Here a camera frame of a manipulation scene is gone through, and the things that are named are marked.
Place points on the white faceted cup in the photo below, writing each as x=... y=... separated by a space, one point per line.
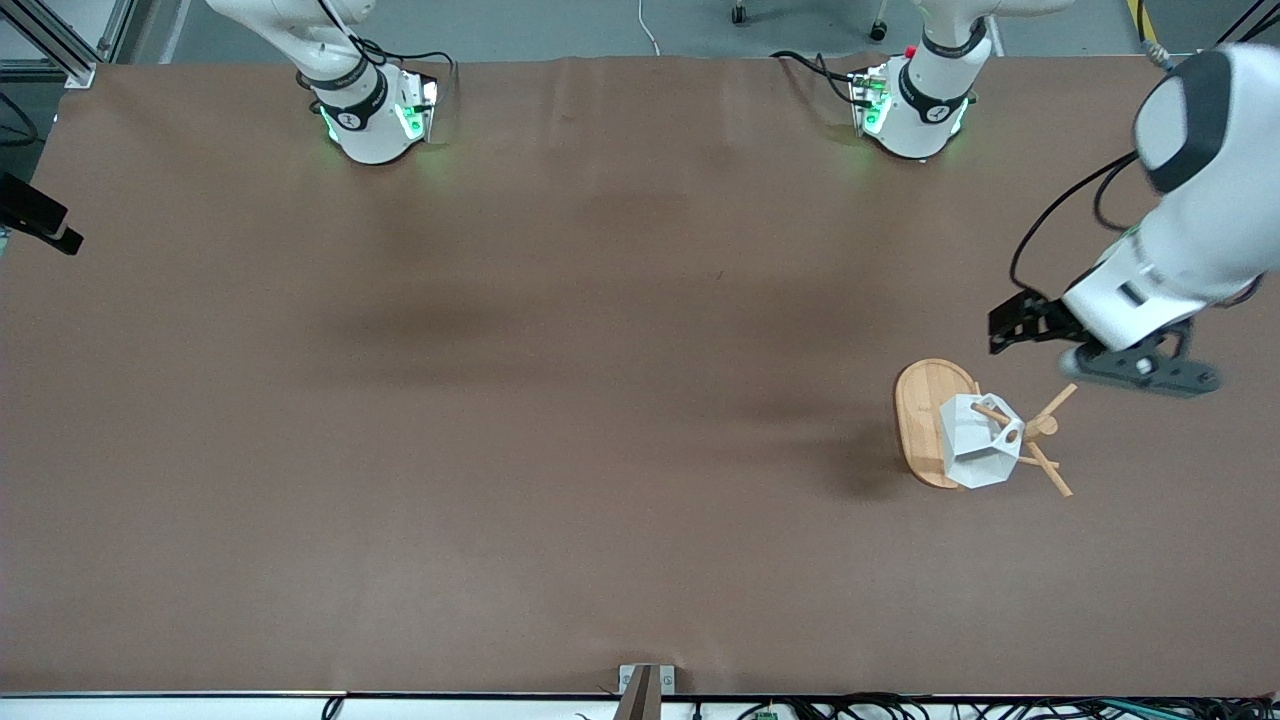
x=975 y=450

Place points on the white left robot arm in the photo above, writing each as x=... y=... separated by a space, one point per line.
x=1200 y=230

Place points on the metal edge bracket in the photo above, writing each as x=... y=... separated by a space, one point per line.
x=668 y=682

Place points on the black caster wheel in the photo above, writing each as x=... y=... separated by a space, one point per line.
x=738 y=12
x=878 y=30

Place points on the aluminium frame profile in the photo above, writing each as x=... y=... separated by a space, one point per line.
x=60 y=50

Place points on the wooden cup rack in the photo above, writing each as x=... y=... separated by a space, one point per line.
x=915 y=420

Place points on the black frame bars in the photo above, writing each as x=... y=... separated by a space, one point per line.
x=1245 y=28

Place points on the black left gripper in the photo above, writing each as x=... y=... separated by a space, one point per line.
x=1048 y=318

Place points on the brown camera post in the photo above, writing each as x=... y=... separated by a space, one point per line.
x=640 y=702

